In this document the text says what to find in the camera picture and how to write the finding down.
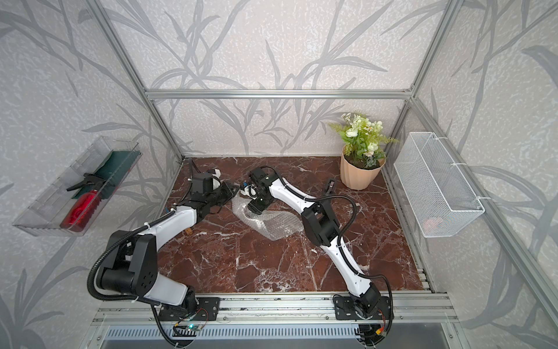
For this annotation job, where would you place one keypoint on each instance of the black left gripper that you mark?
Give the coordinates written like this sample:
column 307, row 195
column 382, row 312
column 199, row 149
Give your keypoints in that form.
column 226, row 187

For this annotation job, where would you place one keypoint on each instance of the white wire mesh basket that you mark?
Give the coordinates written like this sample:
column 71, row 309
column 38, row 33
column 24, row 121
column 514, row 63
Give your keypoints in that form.
column 442, row 200

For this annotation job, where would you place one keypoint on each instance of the black tape dispenser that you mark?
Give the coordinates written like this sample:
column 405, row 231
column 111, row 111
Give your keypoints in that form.
column 330, row 187

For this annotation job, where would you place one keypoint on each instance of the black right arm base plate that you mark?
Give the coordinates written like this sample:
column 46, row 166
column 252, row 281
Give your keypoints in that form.
column 348, row 308

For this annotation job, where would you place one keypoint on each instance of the clear plastic wall tray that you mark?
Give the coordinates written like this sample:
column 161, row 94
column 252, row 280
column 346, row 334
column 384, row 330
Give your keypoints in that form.
column 72, row 202

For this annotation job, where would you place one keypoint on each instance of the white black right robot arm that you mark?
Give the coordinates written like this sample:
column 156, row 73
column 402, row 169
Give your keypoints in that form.
column 321, row 227

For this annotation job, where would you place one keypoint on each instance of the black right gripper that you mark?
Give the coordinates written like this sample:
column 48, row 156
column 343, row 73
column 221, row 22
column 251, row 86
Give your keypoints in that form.
column 255, row 209

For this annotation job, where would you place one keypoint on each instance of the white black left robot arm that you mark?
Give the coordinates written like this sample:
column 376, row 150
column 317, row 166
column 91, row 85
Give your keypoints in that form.
column 128, row 268

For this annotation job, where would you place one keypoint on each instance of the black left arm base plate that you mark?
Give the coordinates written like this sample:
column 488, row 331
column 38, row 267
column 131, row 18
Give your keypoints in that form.
column 203, row 309

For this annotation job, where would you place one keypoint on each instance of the red spray bottle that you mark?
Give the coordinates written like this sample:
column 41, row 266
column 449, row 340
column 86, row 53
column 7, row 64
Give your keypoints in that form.
column 81, row 212

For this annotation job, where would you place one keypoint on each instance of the potted plant terracotta pot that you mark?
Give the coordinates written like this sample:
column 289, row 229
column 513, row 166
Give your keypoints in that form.
column 362, row 156

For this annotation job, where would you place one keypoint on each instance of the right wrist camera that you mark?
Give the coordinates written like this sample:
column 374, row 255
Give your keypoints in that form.
column 261, row 180

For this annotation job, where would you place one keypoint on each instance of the green trowel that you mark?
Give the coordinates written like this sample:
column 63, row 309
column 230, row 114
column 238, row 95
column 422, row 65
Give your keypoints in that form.
column 107, row 177

